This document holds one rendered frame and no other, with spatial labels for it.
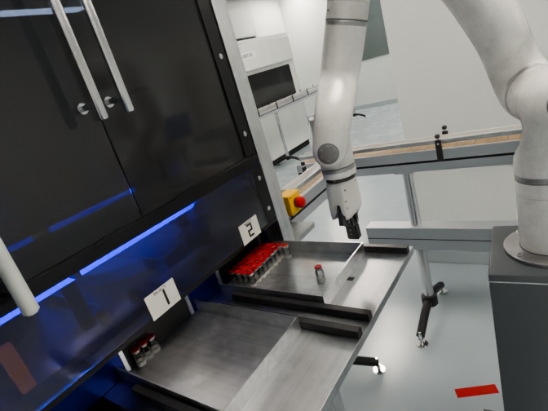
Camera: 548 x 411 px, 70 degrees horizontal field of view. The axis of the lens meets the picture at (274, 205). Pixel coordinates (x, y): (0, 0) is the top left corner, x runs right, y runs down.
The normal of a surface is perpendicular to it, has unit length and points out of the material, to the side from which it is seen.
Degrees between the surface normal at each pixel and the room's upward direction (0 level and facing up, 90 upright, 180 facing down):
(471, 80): 90
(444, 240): 90
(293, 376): 0
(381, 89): 90
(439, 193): 90
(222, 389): 0
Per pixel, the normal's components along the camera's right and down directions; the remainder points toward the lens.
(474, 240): -0.54, 0.42
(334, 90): -0.12, -0.41
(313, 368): -0.28, -0.91
